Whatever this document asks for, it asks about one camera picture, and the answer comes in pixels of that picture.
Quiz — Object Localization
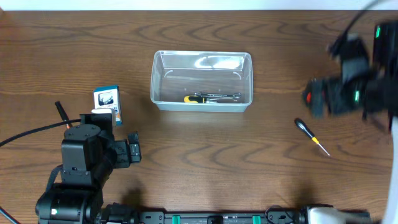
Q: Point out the red handled pliers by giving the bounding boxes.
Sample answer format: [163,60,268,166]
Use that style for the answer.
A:
[306,93,312,103]

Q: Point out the black yellow precision screwdriver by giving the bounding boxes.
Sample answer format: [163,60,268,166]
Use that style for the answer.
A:
[294,118,330,156]

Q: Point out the blue white screwdriver box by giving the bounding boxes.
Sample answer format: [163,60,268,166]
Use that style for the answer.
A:
[93,85,123,126]

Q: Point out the yellow black stubby screwdriver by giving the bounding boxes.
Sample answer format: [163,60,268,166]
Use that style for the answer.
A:
[184,95,217,104]

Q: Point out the clear plastic container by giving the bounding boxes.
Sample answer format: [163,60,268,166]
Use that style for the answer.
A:
[150,50,253,113]

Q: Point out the silver wrench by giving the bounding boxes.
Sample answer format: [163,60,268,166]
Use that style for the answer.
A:
[193,93,242,100]

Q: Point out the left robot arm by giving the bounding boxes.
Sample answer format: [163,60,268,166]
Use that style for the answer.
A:
[35,113,142,224]

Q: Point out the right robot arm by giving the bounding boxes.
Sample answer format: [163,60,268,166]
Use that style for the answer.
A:
[302,21,397,223]

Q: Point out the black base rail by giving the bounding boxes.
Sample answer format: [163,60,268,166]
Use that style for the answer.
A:
[92,203,374,224]

